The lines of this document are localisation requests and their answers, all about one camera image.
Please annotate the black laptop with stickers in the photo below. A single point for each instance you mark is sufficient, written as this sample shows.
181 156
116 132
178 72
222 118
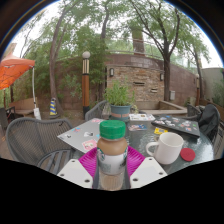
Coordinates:
176 125

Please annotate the green-capped brown drink bottle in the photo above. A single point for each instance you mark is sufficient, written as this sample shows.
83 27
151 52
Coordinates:
112 156

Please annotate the grey chair carrying jacket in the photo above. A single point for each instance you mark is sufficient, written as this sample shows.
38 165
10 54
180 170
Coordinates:
191 110

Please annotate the white printed sticker sheet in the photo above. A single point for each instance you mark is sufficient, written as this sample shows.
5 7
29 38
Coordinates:
141 117

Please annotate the white ceramic mug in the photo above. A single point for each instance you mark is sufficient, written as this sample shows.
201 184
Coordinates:
168 148

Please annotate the yellow and blue striped cone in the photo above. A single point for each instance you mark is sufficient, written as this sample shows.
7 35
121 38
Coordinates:
53 108

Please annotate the leaning tree with pale trunk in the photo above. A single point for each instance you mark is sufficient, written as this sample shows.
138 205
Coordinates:
52 73

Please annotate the small yellow card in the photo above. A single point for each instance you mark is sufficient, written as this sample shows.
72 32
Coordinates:
160 131

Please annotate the black jacket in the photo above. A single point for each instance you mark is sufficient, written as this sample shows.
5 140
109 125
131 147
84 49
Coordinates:
208 121

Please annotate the orange patio umbrella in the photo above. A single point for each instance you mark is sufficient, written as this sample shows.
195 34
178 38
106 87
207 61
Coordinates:
15 68

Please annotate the large dark forked tree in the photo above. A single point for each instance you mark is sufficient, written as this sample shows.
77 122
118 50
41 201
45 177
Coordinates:
166 76

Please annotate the black wall lamp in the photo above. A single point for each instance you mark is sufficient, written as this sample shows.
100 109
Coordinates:
111 72
161 77

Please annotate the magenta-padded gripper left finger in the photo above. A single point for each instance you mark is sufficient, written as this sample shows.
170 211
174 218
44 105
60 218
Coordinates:
87 161

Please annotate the slender tree behind wall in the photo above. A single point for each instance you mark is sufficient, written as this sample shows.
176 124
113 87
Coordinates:
105 23

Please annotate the slim wooden lamp post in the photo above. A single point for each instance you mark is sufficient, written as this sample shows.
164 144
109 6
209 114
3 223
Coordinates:
197 90

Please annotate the small blue colourful card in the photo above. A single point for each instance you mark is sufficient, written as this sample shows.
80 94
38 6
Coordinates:
137 127

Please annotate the wooden lamp post with globe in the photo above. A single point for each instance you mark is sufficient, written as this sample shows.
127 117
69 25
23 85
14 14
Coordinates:
86 86

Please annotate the green plant in blue pot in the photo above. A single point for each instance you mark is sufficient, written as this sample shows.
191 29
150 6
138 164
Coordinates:
119 98

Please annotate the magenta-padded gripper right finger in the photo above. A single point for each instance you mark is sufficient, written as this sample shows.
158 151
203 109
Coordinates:
136 160

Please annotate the thin dark tree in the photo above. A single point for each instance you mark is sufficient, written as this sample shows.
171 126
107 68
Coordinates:
199 66

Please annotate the wooden bench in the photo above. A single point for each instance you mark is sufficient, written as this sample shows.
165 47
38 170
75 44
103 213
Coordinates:
23 105

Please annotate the silver laptop with stickers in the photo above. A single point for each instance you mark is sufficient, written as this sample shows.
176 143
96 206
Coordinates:
81 135

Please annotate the grey wall utility box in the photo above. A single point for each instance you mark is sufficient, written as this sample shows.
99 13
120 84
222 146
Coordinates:
172 95

